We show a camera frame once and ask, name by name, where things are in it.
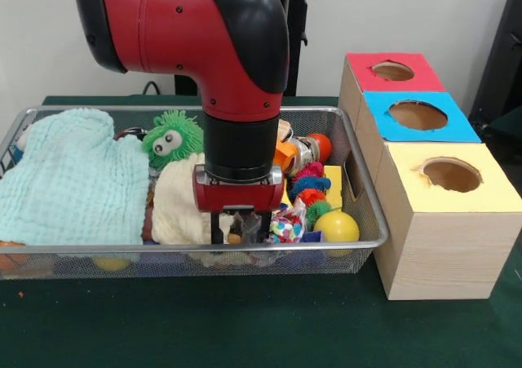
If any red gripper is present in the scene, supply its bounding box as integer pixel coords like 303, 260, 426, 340
192, 171, 285, 245

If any cream cloth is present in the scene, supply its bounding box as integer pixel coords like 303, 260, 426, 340
148, 152, 236, 245

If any green spiky puffer toy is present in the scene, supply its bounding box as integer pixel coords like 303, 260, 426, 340
141, 109, 205, 169

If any clear mesh bin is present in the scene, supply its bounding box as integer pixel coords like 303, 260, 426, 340
0, 105, 391, 282

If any wooden box with three holes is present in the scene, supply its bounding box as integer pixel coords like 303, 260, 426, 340
338, 51, 522, 302

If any clear plastic bottle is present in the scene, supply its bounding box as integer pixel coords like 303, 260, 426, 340
232, 212, 262, 242

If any polka dot cloth toy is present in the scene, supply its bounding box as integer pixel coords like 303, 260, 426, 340
268, 208, 307, 245

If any rainbow spiky caterpillar toy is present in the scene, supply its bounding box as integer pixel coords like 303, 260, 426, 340
290, 162, 332, 228

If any orange building block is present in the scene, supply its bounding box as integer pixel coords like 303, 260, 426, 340
273, 133, 297, 167

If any yellow ball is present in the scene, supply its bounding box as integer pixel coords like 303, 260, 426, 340
313, 211, 361, 257

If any dark green table cloth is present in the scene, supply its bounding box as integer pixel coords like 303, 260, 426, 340
0, 94, 522, 368

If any silver metal cup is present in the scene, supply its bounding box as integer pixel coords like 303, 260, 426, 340
287, 135, 319, 173

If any yellow foam block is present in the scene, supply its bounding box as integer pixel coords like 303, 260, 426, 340
324, 164, 343, 210

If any red ball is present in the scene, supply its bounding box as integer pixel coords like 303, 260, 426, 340
307, 133, 334, 163

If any mint green cloth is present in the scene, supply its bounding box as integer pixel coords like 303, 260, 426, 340
0, 109, 150, 246

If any black chair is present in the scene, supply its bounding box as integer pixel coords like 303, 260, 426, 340
468, 0, 522, 140

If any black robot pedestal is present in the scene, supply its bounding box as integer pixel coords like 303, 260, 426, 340
157, 0, 330, 96

